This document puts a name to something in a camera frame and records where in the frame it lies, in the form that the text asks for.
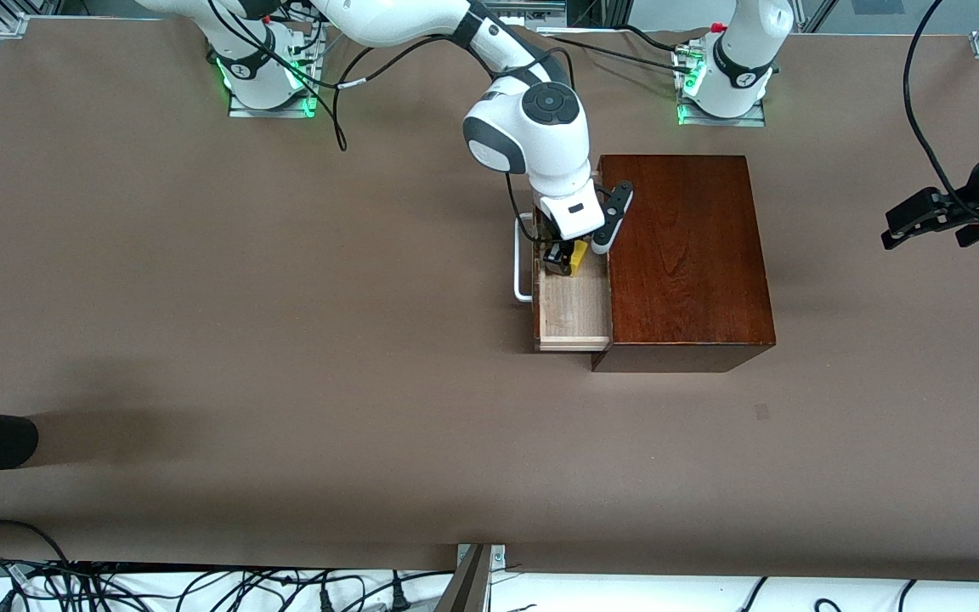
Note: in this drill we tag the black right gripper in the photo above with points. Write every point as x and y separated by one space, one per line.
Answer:
555 252

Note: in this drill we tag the yellow cube block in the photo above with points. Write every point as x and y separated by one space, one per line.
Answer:
581 255

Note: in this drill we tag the light wood drawer dark front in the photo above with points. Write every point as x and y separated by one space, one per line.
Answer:
574 314

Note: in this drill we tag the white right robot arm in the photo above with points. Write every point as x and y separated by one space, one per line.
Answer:
532 127

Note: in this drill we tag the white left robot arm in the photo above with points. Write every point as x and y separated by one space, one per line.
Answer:
744 51

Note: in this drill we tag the dark brown wooden cabinet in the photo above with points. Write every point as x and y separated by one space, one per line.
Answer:
685 280

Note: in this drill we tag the brown table cover sheet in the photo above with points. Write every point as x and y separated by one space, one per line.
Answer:
370 382

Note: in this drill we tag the metal rack shelf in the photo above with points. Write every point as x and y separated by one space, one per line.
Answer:
540 8

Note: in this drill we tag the black power plug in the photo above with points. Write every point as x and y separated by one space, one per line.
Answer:
398 597
325 602

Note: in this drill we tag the grey metal camera post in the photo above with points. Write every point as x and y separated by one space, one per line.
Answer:
468 586

